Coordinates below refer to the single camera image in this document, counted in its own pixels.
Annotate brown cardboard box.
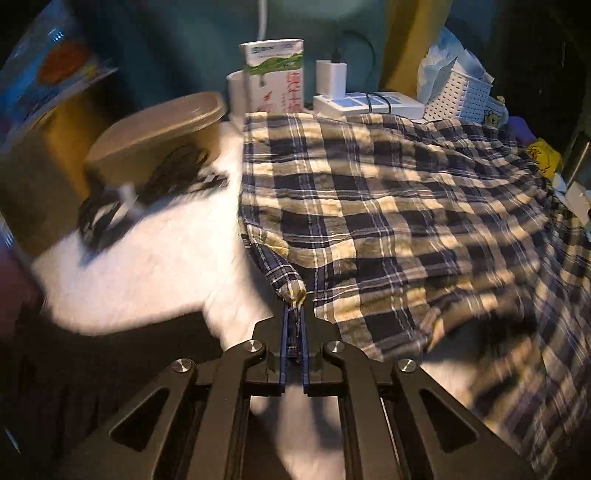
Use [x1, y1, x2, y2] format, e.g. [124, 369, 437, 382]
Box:
[0, 87, 112, 257]

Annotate plaid blue beige pants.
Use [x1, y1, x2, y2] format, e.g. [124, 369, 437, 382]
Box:
[238, 113, 590, 479]

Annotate black coiled cable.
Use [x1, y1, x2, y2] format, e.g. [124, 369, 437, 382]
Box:
[77, 146, 230, 250]

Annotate yellow small object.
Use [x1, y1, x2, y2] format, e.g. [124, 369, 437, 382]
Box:
[526, 138, 563, 180]

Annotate snack bag with orange print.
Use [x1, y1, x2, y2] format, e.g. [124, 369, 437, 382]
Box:
[1, 1, 117, 148]

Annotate yellow curtain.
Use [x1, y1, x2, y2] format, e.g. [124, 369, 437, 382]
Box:
[380, 0, 453, 97]

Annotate white green milk carton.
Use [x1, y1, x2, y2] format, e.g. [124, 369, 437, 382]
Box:
[239, 39, 304, 113]

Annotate white desk lamp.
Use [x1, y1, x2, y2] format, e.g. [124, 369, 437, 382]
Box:
[226, 0, 269, 133]

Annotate white charger plug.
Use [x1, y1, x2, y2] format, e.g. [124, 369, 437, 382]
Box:
[315, 60, 348, 99]

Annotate white perforated plastic basket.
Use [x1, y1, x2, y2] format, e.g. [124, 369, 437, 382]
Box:
[424, 65, 492, 123]

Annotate beige plastic food container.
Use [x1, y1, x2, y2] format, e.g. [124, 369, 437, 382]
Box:
[85, 92, 226, 187]

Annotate white power strip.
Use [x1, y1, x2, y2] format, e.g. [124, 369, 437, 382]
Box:
[312, 91, 425, 120]

